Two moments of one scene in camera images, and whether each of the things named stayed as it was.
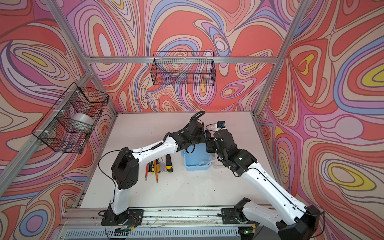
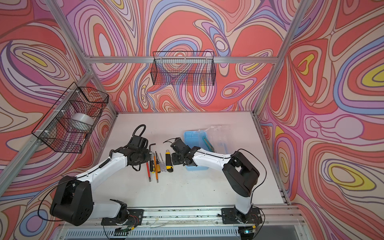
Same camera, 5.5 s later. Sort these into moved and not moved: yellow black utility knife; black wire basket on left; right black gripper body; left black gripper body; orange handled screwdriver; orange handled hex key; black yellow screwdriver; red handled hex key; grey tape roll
Moved: red handled hex key; left black gripper body; right black gripper body
Not moved: orange handled screwdriver; orange handled hex key; yellow black utility knife; black yellow screwdriver; grey tape roll; black wire basket on left
